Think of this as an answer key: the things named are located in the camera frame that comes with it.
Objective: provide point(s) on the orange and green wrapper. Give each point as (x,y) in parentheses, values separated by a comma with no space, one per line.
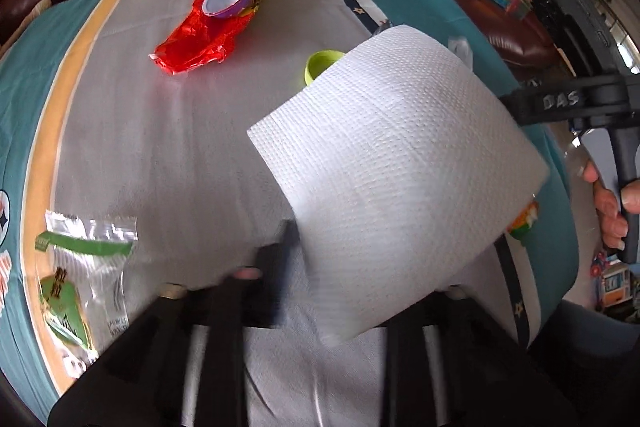
(525,227)

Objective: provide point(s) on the clear bag with green label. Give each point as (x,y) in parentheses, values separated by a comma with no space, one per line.
(75,257)

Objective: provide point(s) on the beige deer plush toy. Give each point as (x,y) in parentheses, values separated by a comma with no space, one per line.
(35,12)

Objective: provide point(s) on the white paper towel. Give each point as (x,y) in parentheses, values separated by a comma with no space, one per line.
(400,182)

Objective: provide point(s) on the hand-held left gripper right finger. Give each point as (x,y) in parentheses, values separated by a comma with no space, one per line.
(415,349)

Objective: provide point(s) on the green and white plastic cup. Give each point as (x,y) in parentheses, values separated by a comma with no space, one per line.
(317,64)

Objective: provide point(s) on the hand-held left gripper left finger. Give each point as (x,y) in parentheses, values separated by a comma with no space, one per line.
(272,277)

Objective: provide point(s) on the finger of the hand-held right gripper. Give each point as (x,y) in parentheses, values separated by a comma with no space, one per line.
(545,102)

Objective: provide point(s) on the dark grey cloth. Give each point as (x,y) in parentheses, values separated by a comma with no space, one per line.
(585,357)

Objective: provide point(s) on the person's right hand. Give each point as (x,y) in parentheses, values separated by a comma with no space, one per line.
(607,212)

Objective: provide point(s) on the red snack wrapper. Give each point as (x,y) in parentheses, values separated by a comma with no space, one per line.
(200,39)

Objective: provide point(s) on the colourful toy box on floor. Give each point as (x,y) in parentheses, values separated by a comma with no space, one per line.
(615,282)

